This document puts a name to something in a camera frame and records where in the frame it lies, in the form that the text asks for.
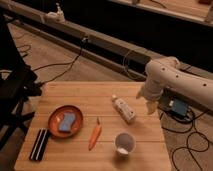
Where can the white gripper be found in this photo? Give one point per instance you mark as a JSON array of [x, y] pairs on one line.
[[151, 91]]

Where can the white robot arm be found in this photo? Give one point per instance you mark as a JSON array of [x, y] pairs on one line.
[[164, 73]]

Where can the blue electronics box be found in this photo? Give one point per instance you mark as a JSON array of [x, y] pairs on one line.
[[178, 108]]

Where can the white paper cup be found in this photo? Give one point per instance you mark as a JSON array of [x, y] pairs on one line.
[[124, 144]]

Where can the orange carrot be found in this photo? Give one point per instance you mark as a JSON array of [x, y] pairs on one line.
[[95, 135]]

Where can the blue sponge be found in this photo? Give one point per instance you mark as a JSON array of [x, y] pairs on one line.
[[66, 123]]

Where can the orange frying pan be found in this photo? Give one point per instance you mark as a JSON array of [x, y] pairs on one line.
[[54, 120]]

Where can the black office chair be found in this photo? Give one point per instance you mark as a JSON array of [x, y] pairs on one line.
[[16, 87]]

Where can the grey metal rail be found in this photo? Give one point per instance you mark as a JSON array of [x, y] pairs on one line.
[[114, 26]]

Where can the white object on rail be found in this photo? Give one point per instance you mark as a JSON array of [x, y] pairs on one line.
[[57, 16]]

